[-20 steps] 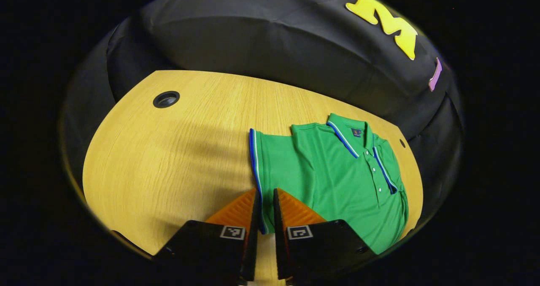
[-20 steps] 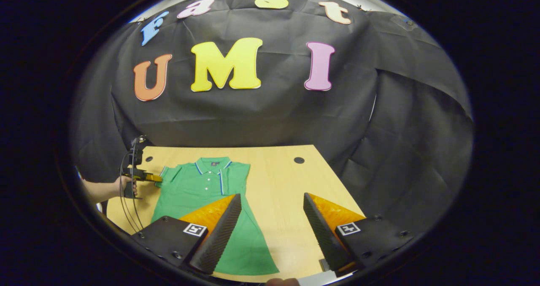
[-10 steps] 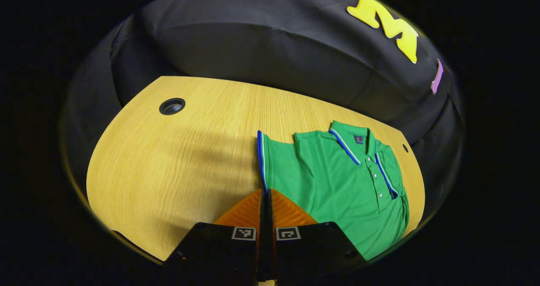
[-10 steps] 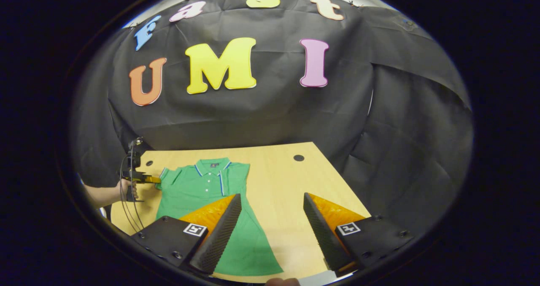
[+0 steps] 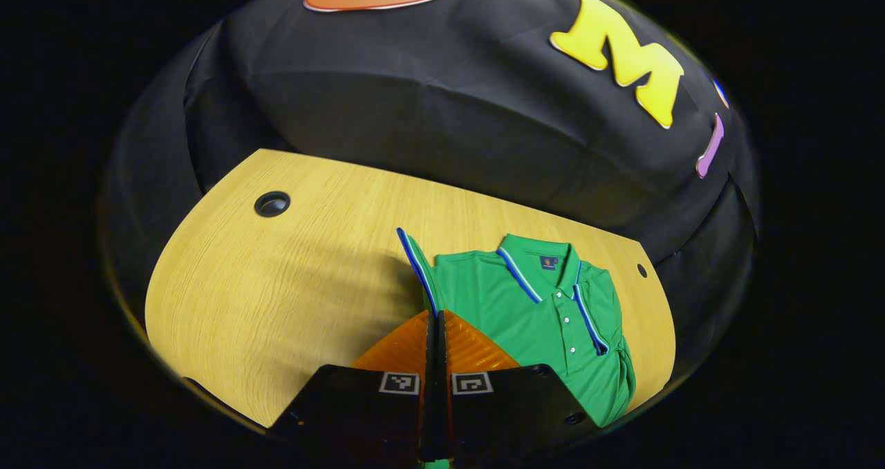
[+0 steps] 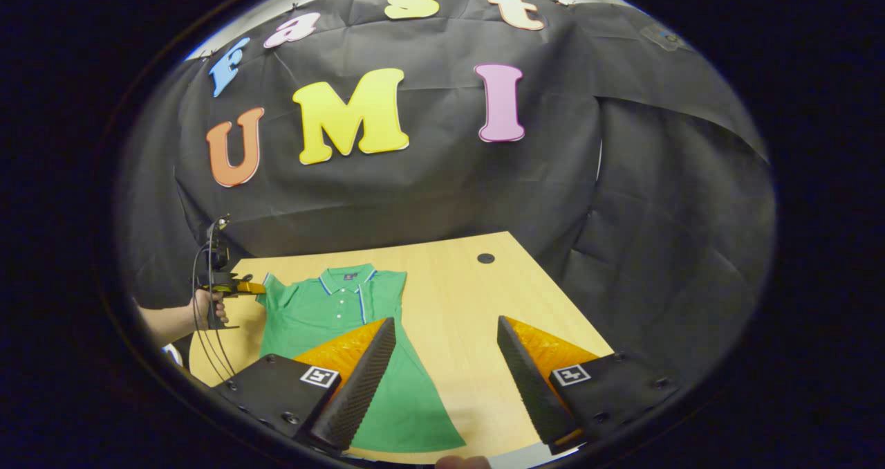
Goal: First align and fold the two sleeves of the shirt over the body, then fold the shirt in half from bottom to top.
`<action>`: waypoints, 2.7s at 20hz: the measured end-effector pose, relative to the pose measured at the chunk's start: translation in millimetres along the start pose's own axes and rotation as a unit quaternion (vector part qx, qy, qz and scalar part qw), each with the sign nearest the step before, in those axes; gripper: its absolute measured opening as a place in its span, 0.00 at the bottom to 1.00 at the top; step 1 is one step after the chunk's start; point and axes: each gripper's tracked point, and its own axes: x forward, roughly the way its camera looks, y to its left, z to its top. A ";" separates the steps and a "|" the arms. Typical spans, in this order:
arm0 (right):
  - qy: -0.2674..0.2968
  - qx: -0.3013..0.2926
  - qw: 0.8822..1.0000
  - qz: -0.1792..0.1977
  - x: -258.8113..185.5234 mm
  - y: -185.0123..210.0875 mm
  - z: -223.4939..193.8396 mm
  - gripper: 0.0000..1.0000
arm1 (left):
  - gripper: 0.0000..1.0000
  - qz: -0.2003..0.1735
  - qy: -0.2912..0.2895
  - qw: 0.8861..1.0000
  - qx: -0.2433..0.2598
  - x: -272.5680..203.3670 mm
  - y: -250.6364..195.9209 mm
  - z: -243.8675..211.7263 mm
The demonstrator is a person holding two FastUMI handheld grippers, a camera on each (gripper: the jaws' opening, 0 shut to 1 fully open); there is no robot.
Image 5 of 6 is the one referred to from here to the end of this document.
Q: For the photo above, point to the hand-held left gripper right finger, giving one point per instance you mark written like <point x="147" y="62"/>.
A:
<point x="511" y="407"/>

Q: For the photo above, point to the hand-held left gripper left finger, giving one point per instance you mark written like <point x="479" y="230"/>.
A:
<point x="359" y="414"/>

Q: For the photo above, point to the green T-shirt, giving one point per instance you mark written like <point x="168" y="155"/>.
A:
<point x="525" y="317"/>

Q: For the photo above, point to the black backdrop cloth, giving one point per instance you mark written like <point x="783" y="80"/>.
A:
<point x="449" y="109"/>

